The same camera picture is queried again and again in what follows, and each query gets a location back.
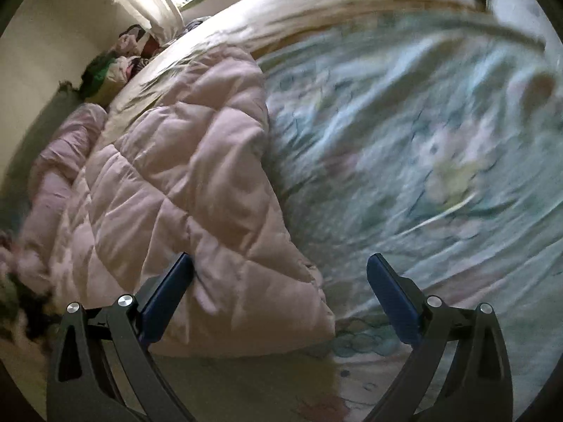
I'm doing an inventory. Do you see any pink quilted coat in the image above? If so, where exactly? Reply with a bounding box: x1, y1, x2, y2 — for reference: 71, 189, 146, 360
50, 46, 335, 357

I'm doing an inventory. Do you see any pile of clothes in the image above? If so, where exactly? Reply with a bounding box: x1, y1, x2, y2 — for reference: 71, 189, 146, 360
78, 24, 160, 108

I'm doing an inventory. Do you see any dark grey headboard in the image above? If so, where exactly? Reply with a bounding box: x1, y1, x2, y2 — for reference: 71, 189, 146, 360
1, 81, 82, 235

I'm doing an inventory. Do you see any rolled pink duvet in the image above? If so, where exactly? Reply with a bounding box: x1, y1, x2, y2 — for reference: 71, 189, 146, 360
1, 103, 108, 300

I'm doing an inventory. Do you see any green cartoon print bedsheet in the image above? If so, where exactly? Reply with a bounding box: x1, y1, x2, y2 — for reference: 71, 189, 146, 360
259, 12, 562, 421

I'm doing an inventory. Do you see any tan bed blanket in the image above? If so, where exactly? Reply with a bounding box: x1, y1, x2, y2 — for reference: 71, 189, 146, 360
98, 0, 479, 147

